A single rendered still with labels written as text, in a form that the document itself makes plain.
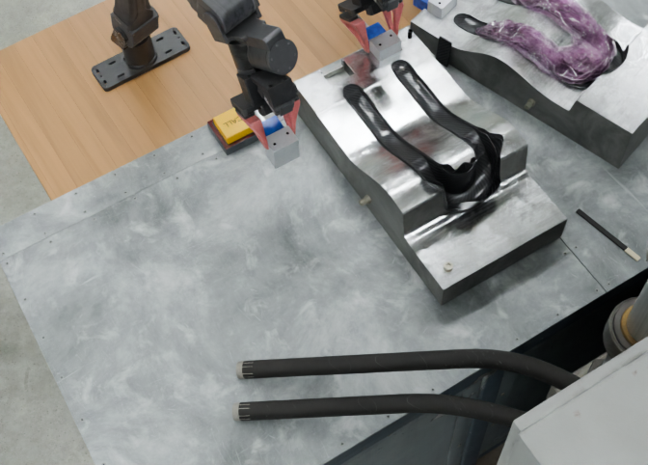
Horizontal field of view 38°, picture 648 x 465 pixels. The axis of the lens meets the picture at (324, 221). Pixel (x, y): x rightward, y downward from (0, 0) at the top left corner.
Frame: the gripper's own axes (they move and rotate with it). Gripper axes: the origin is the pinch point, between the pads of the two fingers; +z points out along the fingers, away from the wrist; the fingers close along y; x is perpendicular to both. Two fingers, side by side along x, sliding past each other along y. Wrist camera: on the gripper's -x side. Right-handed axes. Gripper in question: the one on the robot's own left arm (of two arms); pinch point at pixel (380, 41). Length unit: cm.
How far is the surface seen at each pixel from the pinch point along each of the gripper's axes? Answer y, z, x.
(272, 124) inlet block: -28.4, 1.0, -10.1
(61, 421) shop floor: -92, 76, 50
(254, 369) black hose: -52, 28, -33
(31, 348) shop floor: -91, 65, 70
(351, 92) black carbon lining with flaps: -10.2, 4.9, -4.1
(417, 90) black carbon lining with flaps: 0.6, 8.3, -9.0
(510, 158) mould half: 3.8, 16.9, -31.6
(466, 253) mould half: -11.2, 26.5, -36.3
